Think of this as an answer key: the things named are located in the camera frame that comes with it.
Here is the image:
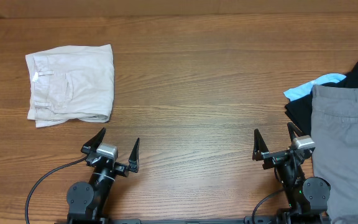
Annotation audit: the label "grey shorts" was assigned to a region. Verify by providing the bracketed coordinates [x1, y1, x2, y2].
[311, 85, 358, 223]

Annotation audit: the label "light blue garment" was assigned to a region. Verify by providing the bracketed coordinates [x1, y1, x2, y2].
[283, 73, 346, 101]

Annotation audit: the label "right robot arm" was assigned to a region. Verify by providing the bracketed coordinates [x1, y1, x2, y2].
[250, 122, 331, 223]

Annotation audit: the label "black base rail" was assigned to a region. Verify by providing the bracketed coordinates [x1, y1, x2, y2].
[56, 215, 331, 224]

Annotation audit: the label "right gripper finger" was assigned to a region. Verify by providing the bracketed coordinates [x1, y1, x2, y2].
[252, 129, 269, 161]
[287, 122, 304, 141]

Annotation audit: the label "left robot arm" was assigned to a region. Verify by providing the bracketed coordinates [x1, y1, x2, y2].
[67, 128, 140, 224]

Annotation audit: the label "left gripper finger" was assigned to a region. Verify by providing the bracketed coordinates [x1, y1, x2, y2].
[81, 128, 106, 154]
[128, 138, 140, 173]

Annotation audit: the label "folded beige shorts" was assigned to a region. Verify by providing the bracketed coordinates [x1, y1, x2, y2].
[25, 44, 114, 128]

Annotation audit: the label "black garment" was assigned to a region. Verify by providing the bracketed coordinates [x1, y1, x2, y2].
[285, 62, 358, 134]

